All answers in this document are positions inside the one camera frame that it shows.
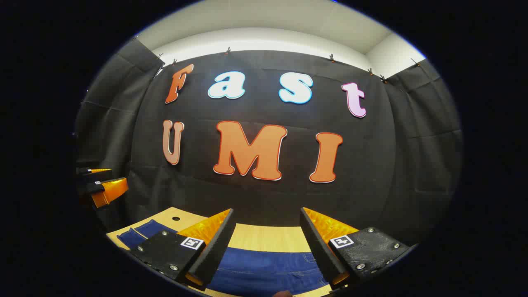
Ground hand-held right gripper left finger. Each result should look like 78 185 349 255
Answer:
129 208 238 288

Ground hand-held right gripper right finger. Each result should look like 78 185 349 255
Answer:
299 207 413 289

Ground blue denim jeans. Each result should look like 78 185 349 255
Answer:
117 219 330 297

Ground black backdrop cloth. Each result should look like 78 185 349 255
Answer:
74 38 463 248

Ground row of small backdrop clips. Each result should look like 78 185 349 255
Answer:
157 47 421 83

